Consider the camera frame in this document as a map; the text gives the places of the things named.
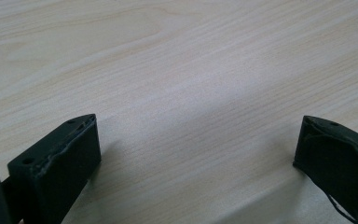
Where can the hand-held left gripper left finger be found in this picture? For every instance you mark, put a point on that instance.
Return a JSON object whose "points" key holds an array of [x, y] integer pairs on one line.
{"points": [[65, 168]]}

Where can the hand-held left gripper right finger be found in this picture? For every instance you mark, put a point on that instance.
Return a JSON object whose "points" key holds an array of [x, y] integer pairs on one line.
{"points": [[338, 155]]}

